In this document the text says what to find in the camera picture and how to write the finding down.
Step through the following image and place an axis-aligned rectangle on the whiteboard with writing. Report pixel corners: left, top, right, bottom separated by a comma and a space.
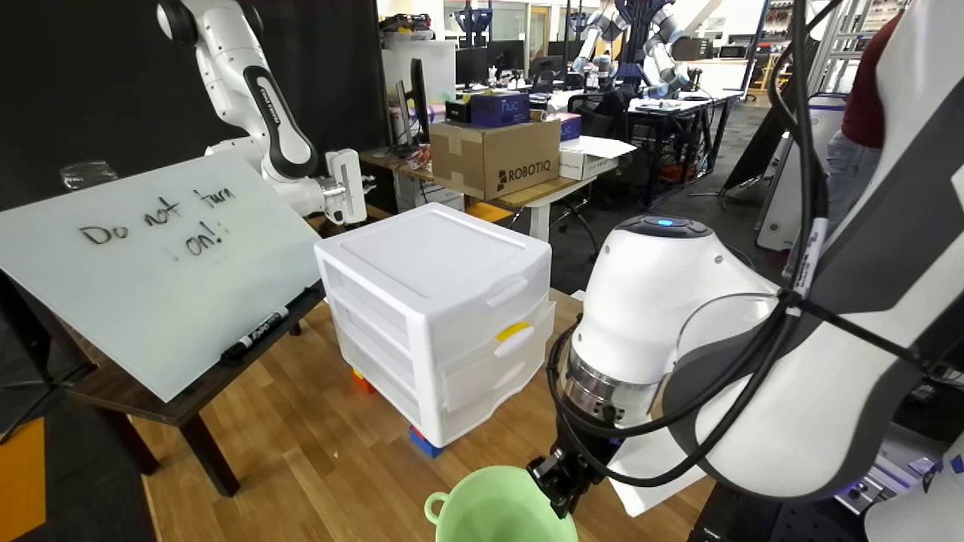
0, 158, 319, 402

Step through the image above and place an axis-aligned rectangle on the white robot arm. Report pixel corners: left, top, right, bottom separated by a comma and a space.
526, 0, 964, 514

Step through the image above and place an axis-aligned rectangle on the black marker pen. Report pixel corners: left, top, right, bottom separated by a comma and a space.
221, 314, 288, 364

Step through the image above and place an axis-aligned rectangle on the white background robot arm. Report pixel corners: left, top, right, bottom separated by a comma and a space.
156, 0, 369, 225

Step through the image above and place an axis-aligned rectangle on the white plastic drawer unit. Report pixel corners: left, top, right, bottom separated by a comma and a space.
316, 205, 553, 449

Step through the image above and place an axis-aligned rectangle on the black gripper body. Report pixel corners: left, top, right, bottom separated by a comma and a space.
526, 429, 614, 519

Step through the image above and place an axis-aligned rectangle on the blue block under drawers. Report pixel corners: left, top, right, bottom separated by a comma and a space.
407, 429, 444, 457

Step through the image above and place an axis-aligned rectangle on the dark wooden easel stand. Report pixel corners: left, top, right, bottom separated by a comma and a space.
40, 283, 328, 499

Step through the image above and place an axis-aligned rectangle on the brown cardboard box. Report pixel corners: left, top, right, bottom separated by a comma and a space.
432, 120, 561, 198

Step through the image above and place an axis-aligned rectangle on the orange block under drawers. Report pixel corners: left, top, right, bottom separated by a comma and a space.
351, 371, 373, 396

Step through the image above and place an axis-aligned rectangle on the dark blue box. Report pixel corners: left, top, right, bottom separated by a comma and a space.
447, 95, 529, 126

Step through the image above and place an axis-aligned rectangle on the green plastic bowl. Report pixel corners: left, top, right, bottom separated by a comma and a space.
423, 468, 579, 542

